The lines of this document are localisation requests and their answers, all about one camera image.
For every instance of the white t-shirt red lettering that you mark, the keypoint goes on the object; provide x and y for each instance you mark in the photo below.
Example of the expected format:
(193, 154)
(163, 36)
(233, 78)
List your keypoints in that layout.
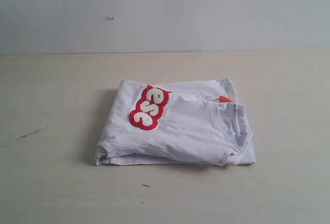
(176, 123)

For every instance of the small white wall hook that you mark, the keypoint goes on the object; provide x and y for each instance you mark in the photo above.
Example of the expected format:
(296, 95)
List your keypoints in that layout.
(109, 18)

